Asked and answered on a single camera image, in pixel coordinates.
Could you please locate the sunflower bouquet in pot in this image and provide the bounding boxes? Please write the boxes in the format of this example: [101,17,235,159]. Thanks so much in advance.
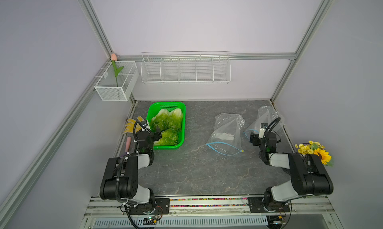
[294,141,333,167]

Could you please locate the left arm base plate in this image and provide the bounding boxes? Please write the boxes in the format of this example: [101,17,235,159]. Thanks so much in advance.
[129,198,170,215]

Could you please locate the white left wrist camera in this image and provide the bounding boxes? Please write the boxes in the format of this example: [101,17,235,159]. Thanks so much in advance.
[139,120,150,130]

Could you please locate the clear blue-zip zip-top bag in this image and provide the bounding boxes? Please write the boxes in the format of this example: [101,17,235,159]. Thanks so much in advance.
[243,106,284,141]

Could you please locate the small white wire basket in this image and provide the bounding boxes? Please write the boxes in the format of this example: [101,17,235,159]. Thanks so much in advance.
[94,61,139,102]

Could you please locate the zip-top bag with label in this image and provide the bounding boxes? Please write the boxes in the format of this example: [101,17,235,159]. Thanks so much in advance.
[205,113,245,156]

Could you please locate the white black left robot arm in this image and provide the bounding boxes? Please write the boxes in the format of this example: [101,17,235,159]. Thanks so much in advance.
[99,120,162,208]

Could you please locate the purple pink garden trowel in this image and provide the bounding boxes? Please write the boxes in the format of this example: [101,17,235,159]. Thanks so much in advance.
[122,137,132,156]

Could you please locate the pink artificial tulip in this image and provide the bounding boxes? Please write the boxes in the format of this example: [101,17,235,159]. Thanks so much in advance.
[111,53,124,87]

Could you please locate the yellow dotted work glove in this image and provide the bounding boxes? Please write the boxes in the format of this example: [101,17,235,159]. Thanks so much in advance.
[123,116,145,134]

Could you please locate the green plastic perforated basket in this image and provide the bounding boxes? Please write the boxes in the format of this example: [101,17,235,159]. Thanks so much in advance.
[147,102,187,150]

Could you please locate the green chinese cabbage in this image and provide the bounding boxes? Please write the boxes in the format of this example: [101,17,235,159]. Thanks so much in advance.
[167,108,183,131]
[151,109,170,132]

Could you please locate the aluminium mounting rail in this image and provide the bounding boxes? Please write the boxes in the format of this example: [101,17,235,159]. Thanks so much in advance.
[85,194,334,218]

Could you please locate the long white wire shelf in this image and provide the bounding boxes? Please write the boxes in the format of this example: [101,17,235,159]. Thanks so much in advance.
[141,51,231,84]

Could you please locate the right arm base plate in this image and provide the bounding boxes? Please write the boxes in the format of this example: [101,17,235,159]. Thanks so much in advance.
[246,197,291,213]

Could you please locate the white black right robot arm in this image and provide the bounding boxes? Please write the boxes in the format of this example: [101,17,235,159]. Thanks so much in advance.
[249,117,334,207]

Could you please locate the white vented cable duct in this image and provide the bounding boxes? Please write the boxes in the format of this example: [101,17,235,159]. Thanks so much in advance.
[93,215,268,229]

